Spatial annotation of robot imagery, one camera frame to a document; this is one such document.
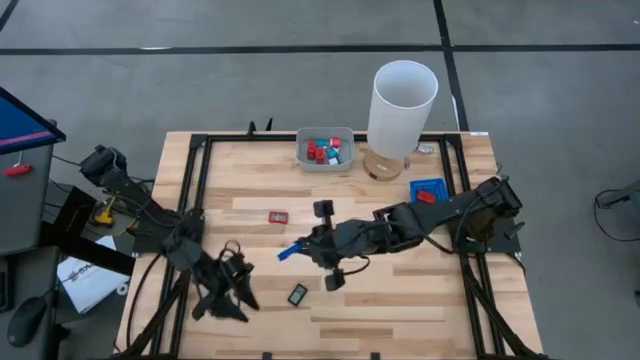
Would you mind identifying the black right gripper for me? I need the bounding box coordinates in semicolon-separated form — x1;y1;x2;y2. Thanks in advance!
293;198;352;293

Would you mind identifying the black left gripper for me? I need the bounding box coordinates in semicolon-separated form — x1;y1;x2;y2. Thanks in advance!
191;249;262;324

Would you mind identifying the small blue rectangular device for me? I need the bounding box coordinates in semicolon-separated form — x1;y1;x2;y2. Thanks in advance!
276;241;305;263

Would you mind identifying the large black tray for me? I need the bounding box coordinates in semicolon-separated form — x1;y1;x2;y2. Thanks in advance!
287;282;310;308

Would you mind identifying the white plastic bin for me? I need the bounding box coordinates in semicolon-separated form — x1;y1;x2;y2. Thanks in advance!
295;126;357;173

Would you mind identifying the white printed paper bag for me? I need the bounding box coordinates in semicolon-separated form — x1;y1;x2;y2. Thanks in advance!
56;234;132;315

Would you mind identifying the blue plastic basket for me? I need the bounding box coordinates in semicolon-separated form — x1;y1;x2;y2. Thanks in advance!
409;177;450;205

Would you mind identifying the yellow tool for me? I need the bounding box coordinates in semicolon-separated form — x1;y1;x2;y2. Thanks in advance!
93;197;117;227

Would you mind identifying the black support stand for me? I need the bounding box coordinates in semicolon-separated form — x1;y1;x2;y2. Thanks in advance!
39;184;136;277

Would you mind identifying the white shade table lamp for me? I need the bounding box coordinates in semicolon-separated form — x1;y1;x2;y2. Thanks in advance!
362;59;440;182

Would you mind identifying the black computer mouse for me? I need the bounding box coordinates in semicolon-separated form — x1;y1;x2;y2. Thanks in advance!
6;295;49;349

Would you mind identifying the computer monitor blue screen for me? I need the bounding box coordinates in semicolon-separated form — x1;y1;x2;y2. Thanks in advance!
0;85;67;151

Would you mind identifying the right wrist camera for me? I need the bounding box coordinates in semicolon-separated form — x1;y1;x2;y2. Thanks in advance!
344;222;381;256

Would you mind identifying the black aluminium table frame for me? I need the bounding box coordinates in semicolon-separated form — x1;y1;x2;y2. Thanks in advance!
114;130;549;360

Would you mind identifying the red handle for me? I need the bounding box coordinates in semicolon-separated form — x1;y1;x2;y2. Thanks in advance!
3;163;34;178

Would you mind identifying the black floor cable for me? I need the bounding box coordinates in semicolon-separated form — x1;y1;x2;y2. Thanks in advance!
593;187;640;245

